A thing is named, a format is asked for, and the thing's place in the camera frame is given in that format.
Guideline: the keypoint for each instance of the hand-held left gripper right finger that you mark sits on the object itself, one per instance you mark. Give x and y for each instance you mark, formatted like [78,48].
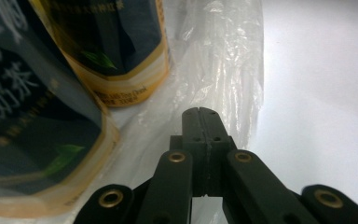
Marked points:
[217,133]

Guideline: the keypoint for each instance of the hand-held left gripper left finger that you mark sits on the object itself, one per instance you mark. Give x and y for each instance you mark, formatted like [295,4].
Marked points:
[192,137]

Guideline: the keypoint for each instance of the clear plastic bag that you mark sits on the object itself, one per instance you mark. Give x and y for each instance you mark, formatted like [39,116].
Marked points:
[223,62]

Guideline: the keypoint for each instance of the milk tea bottle dark label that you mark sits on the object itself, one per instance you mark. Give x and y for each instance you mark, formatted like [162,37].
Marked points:
[115,40]
[37,118]

